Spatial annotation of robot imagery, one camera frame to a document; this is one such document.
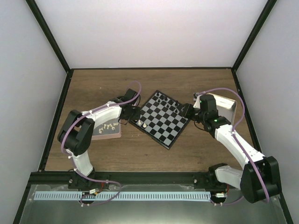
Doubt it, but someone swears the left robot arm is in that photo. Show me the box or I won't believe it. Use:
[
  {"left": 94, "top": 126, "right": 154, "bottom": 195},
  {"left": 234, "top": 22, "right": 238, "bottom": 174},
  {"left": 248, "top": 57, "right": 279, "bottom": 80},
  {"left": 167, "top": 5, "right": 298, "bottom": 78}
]
[{"left": 57, "top": 89, "right": 140, "bottom": 189}]

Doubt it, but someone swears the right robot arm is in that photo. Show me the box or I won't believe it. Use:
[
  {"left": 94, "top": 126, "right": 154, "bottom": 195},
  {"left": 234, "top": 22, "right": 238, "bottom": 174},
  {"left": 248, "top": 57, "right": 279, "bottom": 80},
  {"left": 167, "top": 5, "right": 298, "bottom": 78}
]
[{"left": 178, "top": 93, "right": 282, "bottom": 203}]

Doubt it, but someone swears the black chess pieces row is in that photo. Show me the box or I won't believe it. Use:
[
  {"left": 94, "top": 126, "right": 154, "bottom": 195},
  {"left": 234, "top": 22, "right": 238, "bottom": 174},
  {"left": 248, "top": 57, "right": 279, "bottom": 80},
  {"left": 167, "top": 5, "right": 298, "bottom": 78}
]
[{"left": 155, "top": 91, "right": 184, "bottom": 115}]

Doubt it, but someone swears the pink tin box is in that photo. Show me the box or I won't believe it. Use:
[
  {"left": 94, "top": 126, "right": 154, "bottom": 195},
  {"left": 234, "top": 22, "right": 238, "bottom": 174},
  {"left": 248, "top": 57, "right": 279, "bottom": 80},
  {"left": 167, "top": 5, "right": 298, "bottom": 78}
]
[{"left": 92, "top": 118, "right": 121, "bottom": 140}]

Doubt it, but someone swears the black and white chessboard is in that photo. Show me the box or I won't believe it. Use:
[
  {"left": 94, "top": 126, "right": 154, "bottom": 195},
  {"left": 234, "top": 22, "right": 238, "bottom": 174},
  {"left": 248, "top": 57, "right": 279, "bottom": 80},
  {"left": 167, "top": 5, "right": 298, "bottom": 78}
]
[{"left": 129, "top": 90, "right": 190, "bottom": 149}]

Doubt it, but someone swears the gold tin box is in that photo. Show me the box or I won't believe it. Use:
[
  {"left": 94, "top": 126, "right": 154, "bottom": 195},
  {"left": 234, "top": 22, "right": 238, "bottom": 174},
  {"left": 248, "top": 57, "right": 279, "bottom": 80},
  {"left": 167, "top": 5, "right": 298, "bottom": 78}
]
[{"left": 208, "top": 93, "right": 237, "bottom": 125}]

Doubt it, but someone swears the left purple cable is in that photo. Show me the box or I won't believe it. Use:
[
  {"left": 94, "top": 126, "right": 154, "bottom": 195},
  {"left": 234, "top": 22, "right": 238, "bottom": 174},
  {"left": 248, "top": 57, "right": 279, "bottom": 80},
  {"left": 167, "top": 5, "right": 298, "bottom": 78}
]
[{"left": 60, "top": 81, "right": 142, "bottom": 182}]

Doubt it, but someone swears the black enclosure frame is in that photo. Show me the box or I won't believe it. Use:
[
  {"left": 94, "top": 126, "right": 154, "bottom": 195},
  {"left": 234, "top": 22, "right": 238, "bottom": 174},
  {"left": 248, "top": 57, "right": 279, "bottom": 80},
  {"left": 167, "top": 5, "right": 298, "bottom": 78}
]
[{"left": 13, "top": 0, "right": 293, "bottom": 224}]

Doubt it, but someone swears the light blue slotted cable duct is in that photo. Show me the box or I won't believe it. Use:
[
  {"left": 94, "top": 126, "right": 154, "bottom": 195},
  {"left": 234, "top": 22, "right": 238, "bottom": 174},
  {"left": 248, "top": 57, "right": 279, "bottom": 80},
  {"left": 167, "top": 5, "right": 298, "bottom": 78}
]
[{"left": 34, "top": 191, "right": 211, "bottom": 202}]

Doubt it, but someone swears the black aluminium mounting rail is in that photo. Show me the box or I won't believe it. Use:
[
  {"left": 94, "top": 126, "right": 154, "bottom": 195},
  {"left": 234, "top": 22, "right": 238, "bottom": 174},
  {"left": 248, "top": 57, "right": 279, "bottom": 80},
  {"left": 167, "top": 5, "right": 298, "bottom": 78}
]
[{"left": 67, "top": 171, "right": 236, "bottom": 187}]

